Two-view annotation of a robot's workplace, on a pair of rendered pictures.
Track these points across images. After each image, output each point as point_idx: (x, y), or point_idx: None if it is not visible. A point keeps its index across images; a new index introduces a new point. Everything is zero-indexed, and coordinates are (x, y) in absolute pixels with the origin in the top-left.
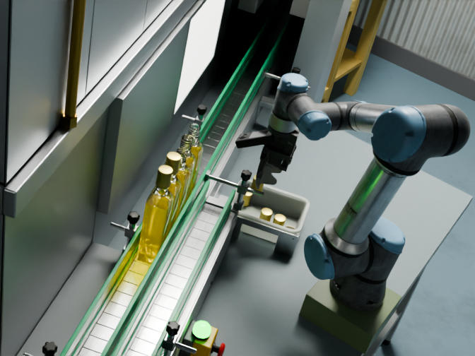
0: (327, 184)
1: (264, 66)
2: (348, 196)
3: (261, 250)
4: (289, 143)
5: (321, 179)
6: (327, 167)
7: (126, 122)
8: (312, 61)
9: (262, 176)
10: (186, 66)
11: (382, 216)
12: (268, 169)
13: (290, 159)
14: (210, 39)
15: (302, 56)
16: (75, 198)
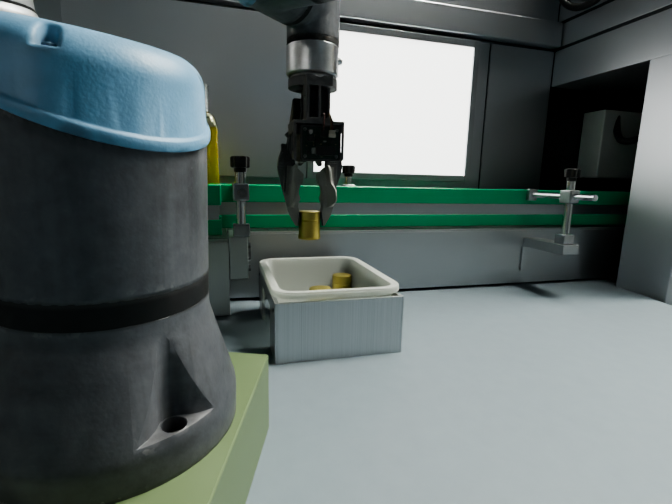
0: (560, 346)
1: (539, 190)
2: (593, 373)
3: (256, 338)
4: (304, 99)
5: (555, 339)
6: (600, 336)
7: None
8: (658, 200)
9: (289, 188)
10: (336, 110)
11: (668, 441)
12: (293, 173)
13: (306, 136)
14: (433, 130)
15: (640, 196)
16: None
